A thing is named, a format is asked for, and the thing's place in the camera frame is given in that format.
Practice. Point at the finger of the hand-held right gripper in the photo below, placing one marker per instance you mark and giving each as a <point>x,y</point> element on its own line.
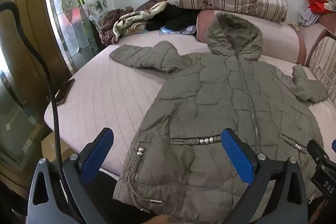
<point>319,155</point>

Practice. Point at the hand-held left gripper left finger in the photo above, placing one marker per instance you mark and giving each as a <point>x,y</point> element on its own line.
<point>98,153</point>

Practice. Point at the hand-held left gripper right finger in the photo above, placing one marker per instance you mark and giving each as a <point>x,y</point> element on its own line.
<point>237,157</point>

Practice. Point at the olive hooded puffer jacket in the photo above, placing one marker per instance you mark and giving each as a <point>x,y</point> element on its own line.
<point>210,98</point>

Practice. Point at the pink quilted bed mattress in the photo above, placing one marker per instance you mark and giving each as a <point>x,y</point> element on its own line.
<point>105,98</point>

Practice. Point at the dark smartphone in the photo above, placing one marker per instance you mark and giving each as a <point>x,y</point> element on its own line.
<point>64,91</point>

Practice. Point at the striped seat cushion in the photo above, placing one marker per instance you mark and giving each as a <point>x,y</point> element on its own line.
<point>324,61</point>

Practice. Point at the pink bolster pillow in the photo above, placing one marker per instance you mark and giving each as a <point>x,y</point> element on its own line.
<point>278,40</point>

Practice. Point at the brown blanket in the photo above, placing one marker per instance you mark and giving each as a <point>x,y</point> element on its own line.
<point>107,27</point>

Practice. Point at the pale lavender cloth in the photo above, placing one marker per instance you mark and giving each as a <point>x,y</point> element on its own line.
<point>309,18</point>

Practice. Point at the blue clear plastic bag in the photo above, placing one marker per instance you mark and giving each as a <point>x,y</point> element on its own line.
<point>172,30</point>

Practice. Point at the stained glass door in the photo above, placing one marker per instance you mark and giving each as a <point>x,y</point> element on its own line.
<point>69,11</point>

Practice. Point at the floral plastic bag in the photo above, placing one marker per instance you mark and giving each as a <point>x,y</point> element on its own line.
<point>95,7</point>

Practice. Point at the black clothing pile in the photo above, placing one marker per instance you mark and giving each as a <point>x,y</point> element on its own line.
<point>176,18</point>

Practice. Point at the red cloth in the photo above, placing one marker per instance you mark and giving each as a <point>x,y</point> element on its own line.
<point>316,3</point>

